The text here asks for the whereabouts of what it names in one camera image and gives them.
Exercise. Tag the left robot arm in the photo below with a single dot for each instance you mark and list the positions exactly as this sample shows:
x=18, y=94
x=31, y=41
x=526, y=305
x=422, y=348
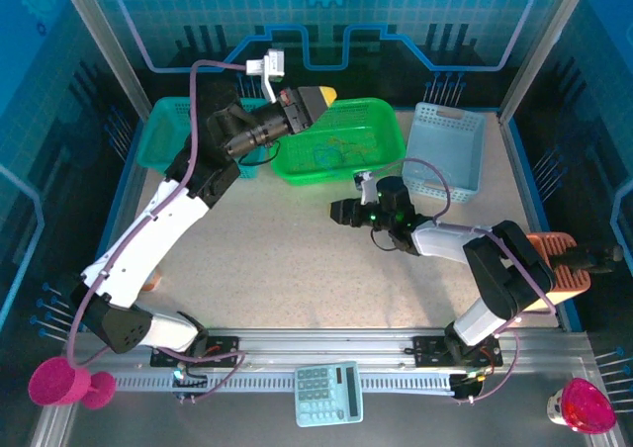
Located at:
x=148, y=239

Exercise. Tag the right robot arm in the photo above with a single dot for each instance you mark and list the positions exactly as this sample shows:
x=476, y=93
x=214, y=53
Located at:
x=440, y=241

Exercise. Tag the teal plastic basket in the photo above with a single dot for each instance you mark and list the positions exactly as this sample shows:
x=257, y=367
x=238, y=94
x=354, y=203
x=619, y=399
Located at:
x=163, y=135

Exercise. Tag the green plastic basket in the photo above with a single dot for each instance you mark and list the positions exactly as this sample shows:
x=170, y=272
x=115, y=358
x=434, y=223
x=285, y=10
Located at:
x=366, y=120

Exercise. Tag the light blue plastic basket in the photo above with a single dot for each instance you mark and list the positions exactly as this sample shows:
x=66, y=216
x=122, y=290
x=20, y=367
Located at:
x=445, y=140

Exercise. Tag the blue table edge strip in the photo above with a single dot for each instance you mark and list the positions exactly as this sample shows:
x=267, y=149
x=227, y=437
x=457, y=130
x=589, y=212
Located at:
x=530, y=185
x=126, y=175

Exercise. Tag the light blue calculator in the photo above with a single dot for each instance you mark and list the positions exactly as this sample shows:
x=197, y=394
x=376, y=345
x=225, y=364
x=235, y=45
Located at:
x=329, y=395

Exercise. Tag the orange slotted rack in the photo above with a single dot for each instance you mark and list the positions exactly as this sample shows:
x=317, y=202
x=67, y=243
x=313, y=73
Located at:
x=569, y=274

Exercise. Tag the small black control board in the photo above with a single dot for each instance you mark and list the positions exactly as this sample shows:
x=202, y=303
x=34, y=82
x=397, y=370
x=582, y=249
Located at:
x=467, y=385
x=190, y=383

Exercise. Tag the black object in rack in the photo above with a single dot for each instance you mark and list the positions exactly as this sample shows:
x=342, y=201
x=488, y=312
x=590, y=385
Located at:
x=588, y=259

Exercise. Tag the magenta goblet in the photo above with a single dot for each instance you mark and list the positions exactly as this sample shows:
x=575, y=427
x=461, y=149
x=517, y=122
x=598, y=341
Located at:
x=54, y=383

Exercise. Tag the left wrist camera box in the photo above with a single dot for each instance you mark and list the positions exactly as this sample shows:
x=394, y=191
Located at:
x=274, y=63

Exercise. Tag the aluminium rail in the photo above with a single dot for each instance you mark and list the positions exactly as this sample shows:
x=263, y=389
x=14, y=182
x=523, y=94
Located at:
x=321, y=343

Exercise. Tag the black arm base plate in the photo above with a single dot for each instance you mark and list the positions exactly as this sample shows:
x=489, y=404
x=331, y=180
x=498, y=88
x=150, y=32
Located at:
x=427, y=350
x=222, y=348

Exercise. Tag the aluminium frame post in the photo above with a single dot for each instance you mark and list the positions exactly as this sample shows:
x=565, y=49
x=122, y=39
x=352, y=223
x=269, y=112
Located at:
x=101, y=36
x=546, y=36

